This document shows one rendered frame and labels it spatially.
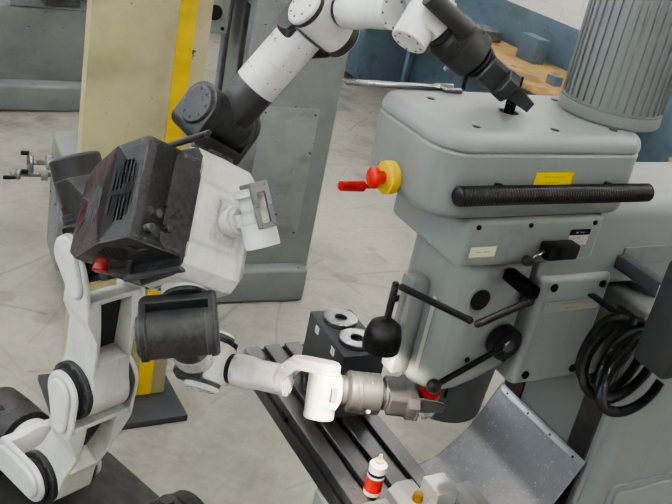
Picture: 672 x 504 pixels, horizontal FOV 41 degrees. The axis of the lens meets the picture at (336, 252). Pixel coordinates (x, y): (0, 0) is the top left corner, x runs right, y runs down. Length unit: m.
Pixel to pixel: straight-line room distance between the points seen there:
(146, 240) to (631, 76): 0.93
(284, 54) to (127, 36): 1.47
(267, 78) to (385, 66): 7.48
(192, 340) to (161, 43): 1.73
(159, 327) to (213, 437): 2.11
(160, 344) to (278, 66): 0.57
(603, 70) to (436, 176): 0.42
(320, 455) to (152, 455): 1.53
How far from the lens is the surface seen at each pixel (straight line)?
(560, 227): 1.73
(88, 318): 2.03
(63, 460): 2.36
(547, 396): 2.22
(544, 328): 1.85
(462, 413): 4.14
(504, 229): 1.64
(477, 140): 1.51
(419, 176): 1.54
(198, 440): 3.72
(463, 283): 1.70
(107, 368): 2.14
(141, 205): 1.63
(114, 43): 3.18
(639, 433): 2.17
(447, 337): 1.75
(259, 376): 1.92
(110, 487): 2.62
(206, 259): 1.70
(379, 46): 9.13
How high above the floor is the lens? 2.30
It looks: 25 degrees down
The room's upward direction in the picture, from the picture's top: 12 degrees clockwise
